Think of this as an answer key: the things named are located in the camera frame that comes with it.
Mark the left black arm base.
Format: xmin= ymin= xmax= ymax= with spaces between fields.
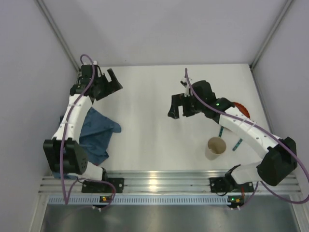
xmin=81 ymin=178 xmax=125 ymax=193

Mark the perforated cable duct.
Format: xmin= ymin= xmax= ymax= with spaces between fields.
xmin=48 ymin=196 xmax=230 ymax=205

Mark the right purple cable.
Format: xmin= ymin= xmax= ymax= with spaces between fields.
xmin=184 ymin=68 xmax=309 ymax=206

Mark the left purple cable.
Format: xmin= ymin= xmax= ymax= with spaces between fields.
xmin=60 ymin=54 xmax=117 ymax=206

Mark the fork with teal handle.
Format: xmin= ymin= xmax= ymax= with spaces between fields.
xmin=218 ymin=126 xmax=224 ymax=138

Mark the spoon with teal handle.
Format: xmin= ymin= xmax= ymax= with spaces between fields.
xmin=232 ymin=139 xmax=243 ymax=151

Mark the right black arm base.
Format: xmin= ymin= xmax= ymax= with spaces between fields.
xmin=209 ymin=165 xmax=254 ymax=196

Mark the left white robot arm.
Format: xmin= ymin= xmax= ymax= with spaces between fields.
xmin=43 ymin=63 xmax=123 ymax=181

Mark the beige paper cup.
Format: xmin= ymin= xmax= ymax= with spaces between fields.
xmin=205 ymin=137 xmax=226 ymax=160

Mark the aluminium frame post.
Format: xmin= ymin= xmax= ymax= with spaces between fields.
xmin=34 ymin=0 xmax=80 ymax=72
xmin=249 ymin=0 xmax=295 ymax=72

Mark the blue letter-print placemat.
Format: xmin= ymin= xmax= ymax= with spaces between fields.
xmin=43 ymin=107 xmax=121 ymax=181

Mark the left aluminium frame post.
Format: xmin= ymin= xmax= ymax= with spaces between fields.
xmin=34 ymin=0 xmax=80 ymax=72

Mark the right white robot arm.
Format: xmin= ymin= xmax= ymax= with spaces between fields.
xmin=168 ymin=80 xmax=297 ymax=186

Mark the red round plate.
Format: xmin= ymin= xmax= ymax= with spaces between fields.
xmin=234 ymin=102 xmax=251 ymax=118

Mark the aluminium mounting rail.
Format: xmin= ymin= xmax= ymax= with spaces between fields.
xmin=39 ymin=170 xmax=301 ymax=195

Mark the right aluminium frame post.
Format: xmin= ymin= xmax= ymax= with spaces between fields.
xmin=249 ymin=0 xmax=295 ymax=72

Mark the purple cable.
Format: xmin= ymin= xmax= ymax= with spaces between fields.
xmin=60 ymin=54 xmax=117 ymax=206
xmin=184 ymin=68 xmax=309 ymax=206

